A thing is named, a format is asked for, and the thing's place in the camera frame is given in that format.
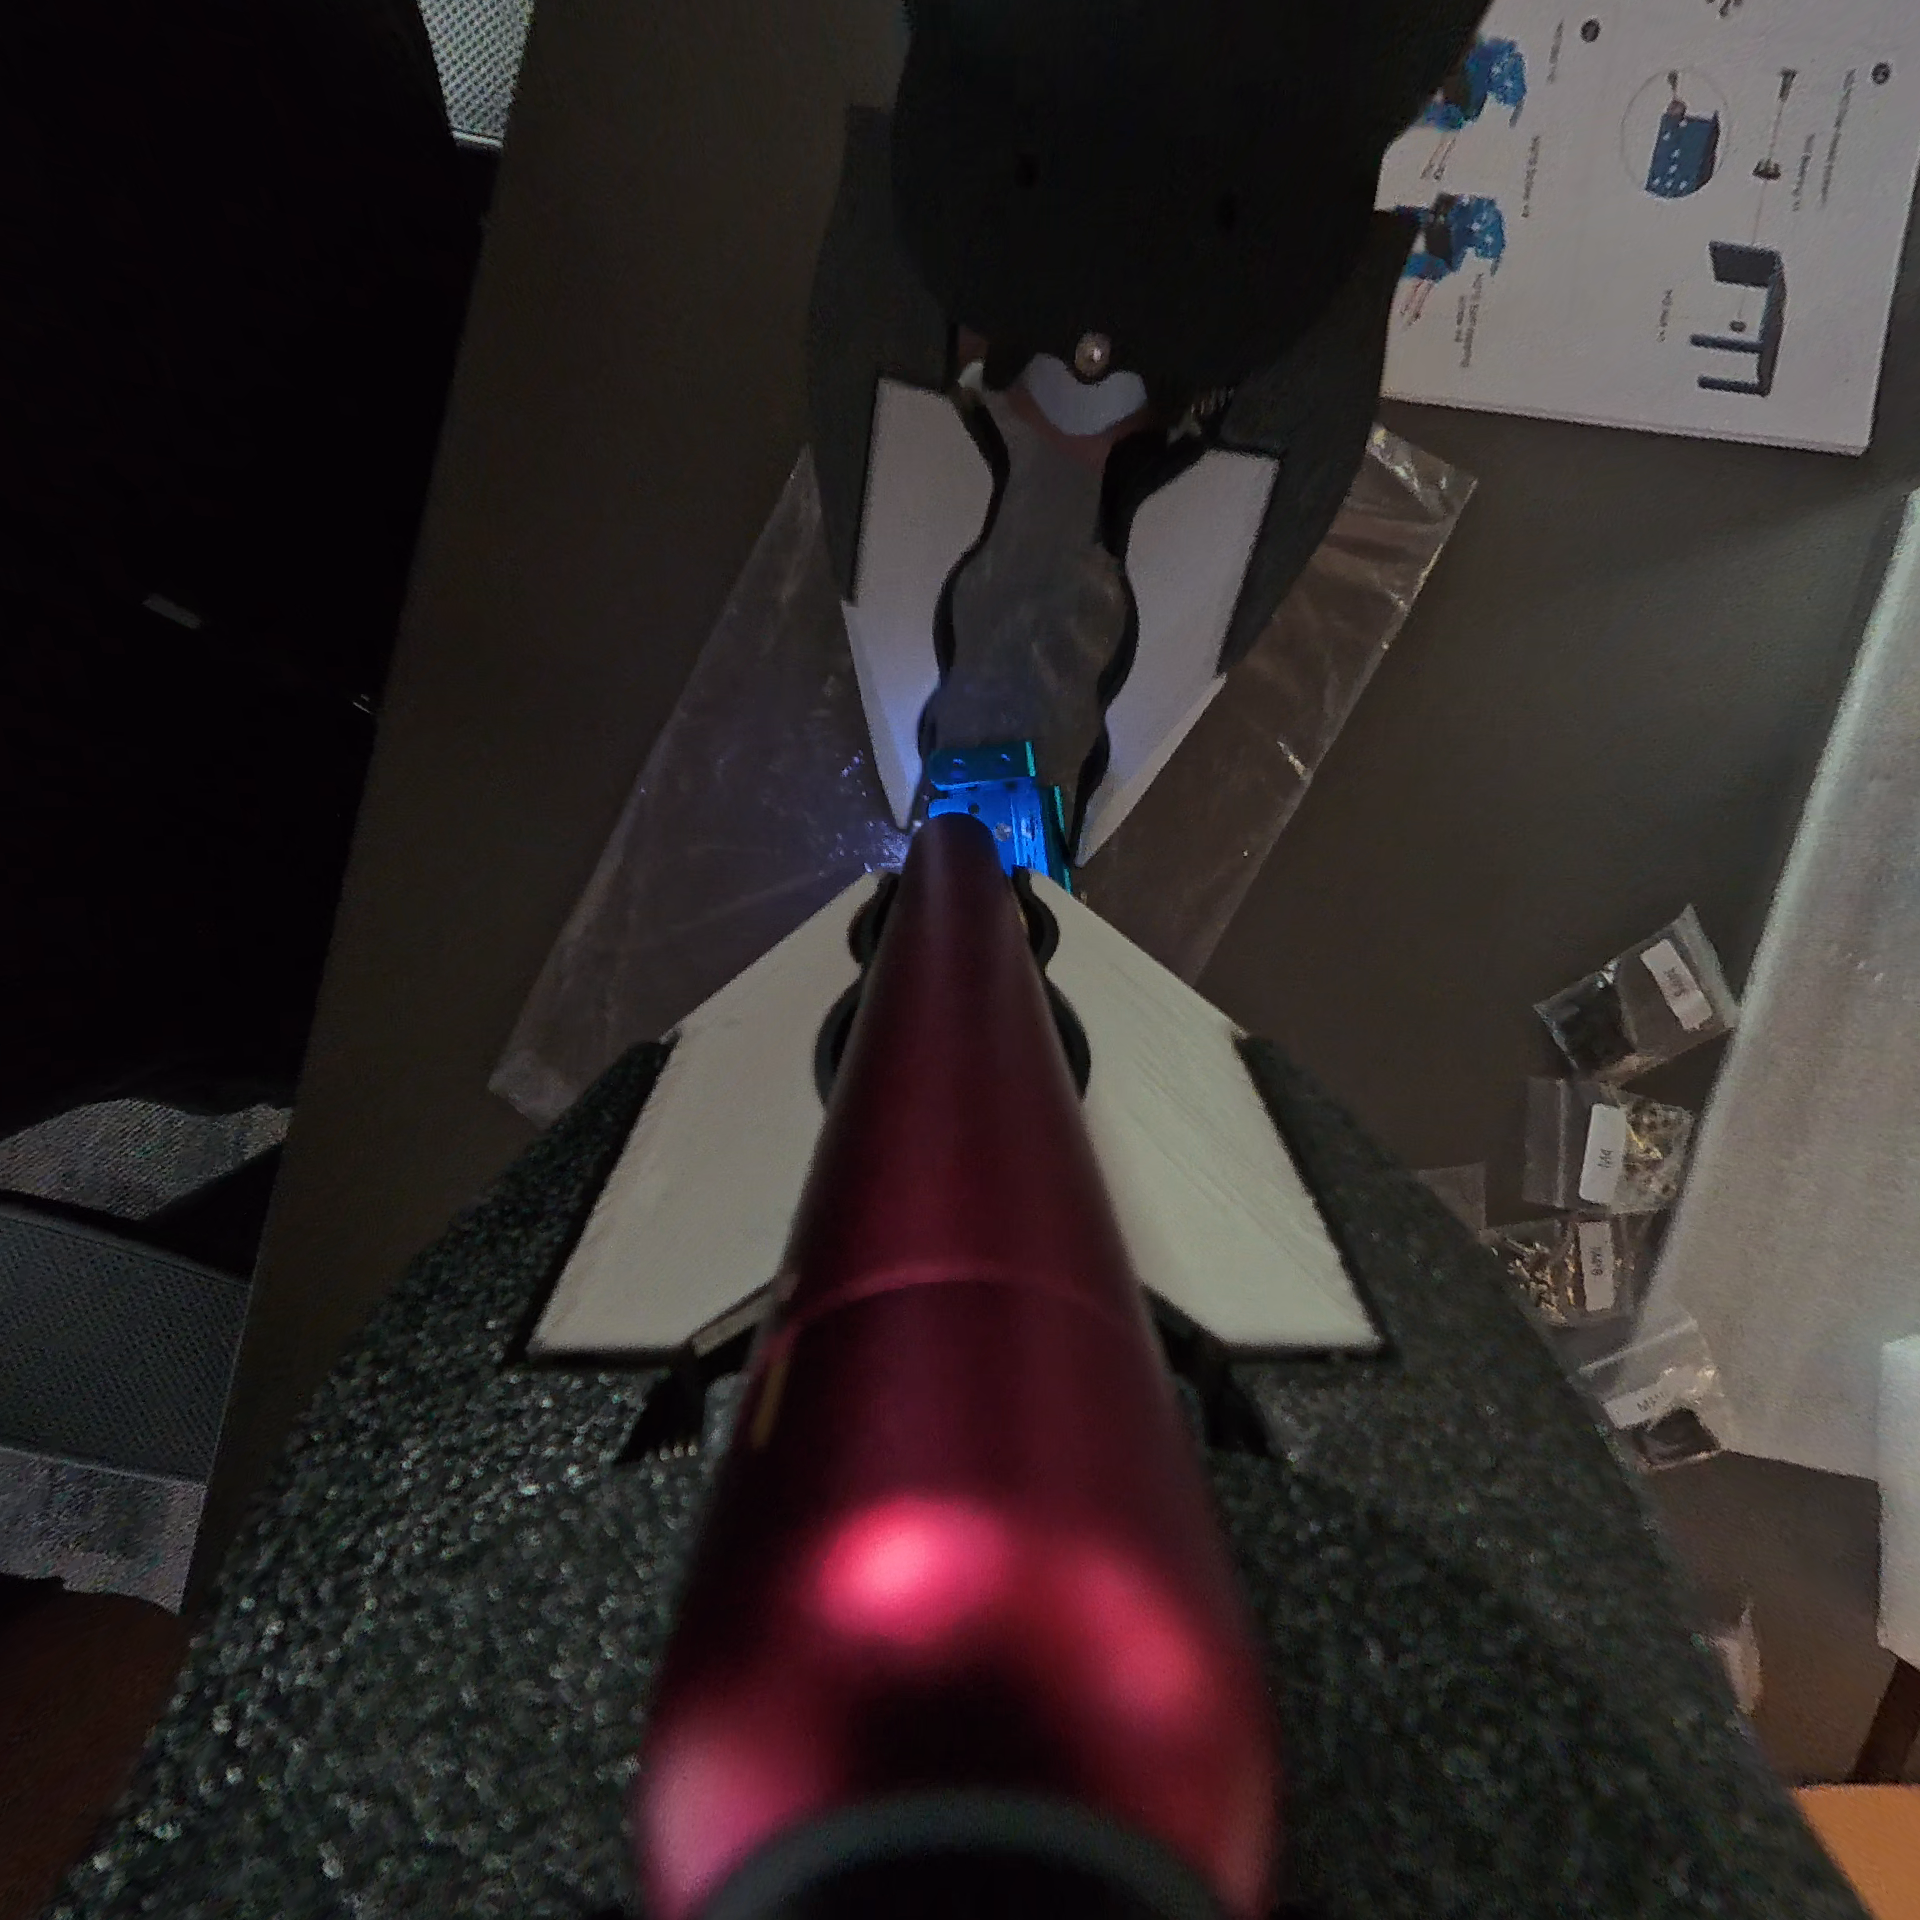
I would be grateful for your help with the red electric screwdriver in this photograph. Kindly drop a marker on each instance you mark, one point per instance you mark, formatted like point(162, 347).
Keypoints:
point(960, 1426)

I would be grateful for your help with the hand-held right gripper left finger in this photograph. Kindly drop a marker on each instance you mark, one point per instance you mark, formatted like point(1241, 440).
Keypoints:
point(674, 1201)

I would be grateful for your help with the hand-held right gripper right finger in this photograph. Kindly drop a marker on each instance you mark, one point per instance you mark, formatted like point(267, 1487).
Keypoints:
point(1215, 1185)

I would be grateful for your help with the white foam sheet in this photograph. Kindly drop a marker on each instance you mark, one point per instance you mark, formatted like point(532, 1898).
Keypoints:
point(1803, 976)

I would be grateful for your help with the pile of small parts bags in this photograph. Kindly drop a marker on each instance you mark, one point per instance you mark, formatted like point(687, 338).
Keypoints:
point(1612, 1155)

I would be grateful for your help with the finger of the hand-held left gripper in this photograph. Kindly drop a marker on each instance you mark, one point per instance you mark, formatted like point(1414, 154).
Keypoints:
point(907, 543)
point(1200, 600)

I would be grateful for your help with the white instruction booklet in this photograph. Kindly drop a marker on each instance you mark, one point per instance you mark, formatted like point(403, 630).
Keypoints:
point(1623, 300)

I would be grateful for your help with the blue metal bracket assembly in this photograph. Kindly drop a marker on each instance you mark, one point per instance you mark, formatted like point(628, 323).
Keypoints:
point(983, 771)

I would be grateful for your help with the orange cardboard box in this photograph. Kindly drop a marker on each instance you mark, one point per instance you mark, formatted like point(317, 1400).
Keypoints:
point(1867, 1862)

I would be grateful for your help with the clear plastic bag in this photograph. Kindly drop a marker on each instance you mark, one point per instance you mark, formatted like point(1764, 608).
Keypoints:
point(720, 782)

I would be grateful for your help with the dark grey desk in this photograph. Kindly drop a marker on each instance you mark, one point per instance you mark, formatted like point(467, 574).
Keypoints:
point(1503, 676)

